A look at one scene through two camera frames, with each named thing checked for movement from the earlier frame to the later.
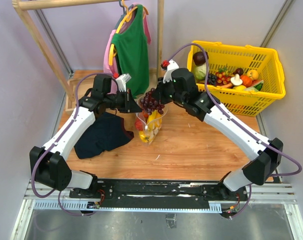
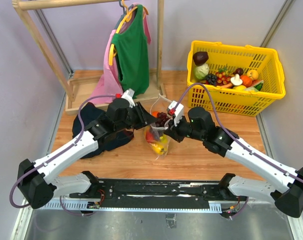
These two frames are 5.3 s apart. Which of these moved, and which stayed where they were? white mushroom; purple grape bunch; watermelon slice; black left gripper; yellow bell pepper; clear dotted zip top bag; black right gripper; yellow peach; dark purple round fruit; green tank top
Moved: clear dotted zip top bag; black right gripper; black left gripper; purple grape bunch; yellow bell pepper
Stayed: green tank top; white mushroom; dark purple round fruit; yellow peach; watermelon slice
